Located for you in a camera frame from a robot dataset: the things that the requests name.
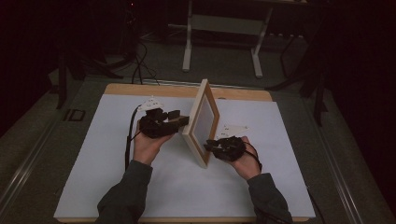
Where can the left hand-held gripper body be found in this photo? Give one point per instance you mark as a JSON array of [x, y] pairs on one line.
[[154, 126]]

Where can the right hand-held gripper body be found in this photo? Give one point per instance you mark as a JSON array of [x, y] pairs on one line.
[[230, 147]]

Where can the pale wooden picture frame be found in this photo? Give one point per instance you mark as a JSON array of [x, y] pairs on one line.
[[202, 124]]

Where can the person's left hand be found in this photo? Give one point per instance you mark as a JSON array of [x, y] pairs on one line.
[[146, 149]]

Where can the person's right hand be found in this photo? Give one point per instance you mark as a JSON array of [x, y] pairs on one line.
[[249, 166]]

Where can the black floor socket box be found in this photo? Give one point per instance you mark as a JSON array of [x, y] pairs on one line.
[[74, 114]]

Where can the dark metal stand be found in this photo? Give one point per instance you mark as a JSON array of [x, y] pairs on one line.
[[319, 102], [62, 93]]

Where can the white metal table frame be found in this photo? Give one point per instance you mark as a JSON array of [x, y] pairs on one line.
[[186, 59]]

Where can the grey metal floor rail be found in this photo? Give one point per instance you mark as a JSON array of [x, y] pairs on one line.
[[25, 174], [342, 186]]

